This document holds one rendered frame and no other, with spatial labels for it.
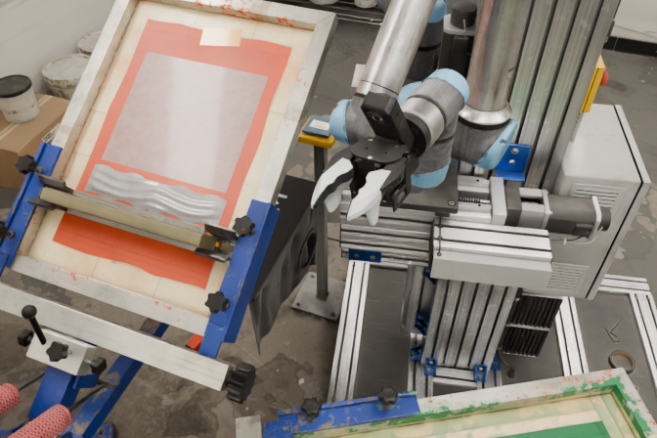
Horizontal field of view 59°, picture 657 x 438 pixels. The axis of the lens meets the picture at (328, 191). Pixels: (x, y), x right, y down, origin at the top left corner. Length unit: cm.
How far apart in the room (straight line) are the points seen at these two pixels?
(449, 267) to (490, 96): 42
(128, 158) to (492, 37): 87
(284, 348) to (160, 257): 130
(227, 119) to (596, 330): 175
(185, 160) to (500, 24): 76
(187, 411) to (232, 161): 136
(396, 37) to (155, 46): 75
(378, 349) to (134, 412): 99
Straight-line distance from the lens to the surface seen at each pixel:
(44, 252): 153
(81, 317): 134
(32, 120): 361
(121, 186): 146
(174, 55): 155
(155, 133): 147
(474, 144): 123
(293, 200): 178
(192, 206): 136
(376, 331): 238
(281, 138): 131
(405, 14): 104
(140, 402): 256
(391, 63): 102
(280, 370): 253
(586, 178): 157
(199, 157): 140
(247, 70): 145
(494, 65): 114
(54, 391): 136
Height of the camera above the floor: 218
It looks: 43 degrees down
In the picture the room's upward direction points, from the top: straight up
